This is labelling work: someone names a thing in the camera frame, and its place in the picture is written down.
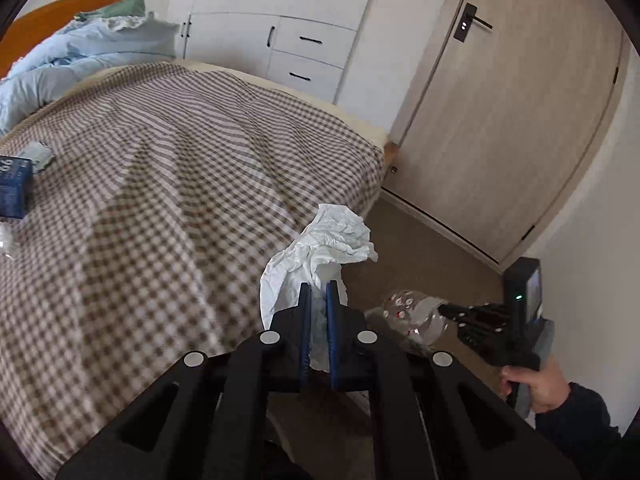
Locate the orange wooden headboard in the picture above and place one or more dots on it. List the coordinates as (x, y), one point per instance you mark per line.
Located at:
(29, 30)

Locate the white paper tissue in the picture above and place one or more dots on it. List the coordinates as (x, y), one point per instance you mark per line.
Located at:
(336, 237)

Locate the white wardrobe with drawers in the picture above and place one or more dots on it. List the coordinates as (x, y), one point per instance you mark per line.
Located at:
(303, 44)

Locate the dark blue carton box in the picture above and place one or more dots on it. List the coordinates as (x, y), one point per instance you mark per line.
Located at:
(15, 185)

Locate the beige wooden door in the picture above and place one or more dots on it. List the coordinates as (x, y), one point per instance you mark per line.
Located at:
(507, 118)

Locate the green white foil packet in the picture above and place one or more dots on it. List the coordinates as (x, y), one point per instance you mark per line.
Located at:
(39, 154)

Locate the clear plastic bottle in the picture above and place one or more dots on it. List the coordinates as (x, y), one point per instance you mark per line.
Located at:
(409, 317)

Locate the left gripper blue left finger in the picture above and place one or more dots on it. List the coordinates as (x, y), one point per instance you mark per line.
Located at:
(304, 306)

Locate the crumpled clear plastic wrap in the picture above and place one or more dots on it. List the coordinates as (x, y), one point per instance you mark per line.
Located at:
(8, 244)

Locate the green pillow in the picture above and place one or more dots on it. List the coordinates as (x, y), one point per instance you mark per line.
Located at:
(124, 8)

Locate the brown checkered bedspread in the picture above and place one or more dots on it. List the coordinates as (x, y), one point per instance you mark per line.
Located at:
(169, 190)

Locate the black door handle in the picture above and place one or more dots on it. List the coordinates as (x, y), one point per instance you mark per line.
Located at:
(468, 18)

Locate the right hand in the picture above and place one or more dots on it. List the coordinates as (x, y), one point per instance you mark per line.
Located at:
(548, 386)

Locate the light blue duvet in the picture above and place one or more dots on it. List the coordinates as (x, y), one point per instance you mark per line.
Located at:
(77, 51)

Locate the dark right sleeve forearm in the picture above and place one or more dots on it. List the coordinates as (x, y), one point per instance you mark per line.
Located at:
(581, 430)

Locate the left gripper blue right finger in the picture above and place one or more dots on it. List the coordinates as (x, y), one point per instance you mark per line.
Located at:
(334, 336)

